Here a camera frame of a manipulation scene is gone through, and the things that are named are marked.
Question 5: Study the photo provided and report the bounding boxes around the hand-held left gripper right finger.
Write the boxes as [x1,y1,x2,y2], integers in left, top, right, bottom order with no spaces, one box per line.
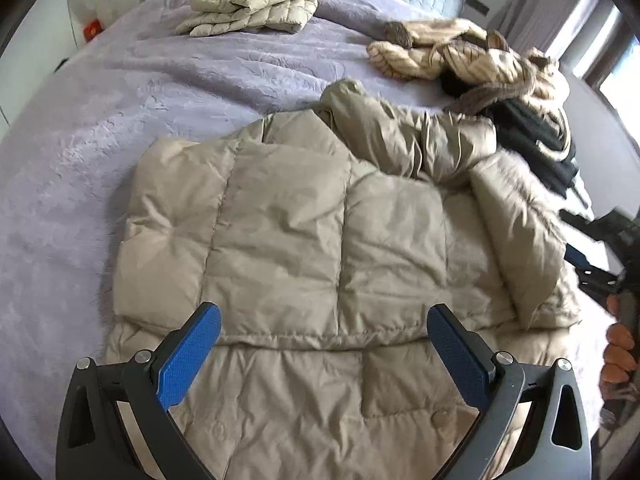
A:
[428,303,594,480]

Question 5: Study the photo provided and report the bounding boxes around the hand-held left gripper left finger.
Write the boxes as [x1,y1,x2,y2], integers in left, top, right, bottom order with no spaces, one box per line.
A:
[56,302,222,480]

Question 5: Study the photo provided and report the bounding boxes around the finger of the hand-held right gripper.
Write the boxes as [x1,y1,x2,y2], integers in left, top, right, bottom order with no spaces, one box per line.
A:
[559,208,608,235]
[564,242,626,287]

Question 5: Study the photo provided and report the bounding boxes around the beige puffer jacket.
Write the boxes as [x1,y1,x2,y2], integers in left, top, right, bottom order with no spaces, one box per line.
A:
[102,79,583,480]

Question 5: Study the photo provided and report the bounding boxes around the person's right hand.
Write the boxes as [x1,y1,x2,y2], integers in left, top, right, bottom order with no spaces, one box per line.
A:
[600,294,640,387]

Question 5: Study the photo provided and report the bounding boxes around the black fleece garment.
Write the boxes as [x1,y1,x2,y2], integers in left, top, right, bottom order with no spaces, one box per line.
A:
[440,74,592,207]

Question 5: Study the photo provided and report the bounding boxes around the window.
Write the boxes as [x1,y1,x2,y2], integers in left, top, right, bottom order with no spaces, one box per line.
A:
[582,7,640,128]

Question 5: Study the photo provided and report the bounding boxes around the cream striped fur-trimmed garment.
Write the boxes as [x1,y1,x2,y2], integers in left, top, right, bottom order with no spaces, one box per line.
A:
[367,17,571,116]

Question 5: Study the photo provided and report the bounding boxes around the grey curtain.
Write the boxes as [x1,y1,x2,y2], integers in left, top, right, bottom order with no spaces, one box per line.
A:
[500,0,603,63]

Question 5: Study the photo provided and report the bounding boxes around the purple plush blanket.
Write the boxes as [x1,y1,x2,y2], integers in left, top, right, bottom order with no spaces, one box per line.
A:
[0,0,626,480]

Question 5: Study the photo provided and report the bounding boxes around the folded cream puffer jacket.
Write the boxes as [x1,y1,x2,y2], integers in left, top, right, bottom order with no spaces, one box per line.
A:
[175,0,319,37]

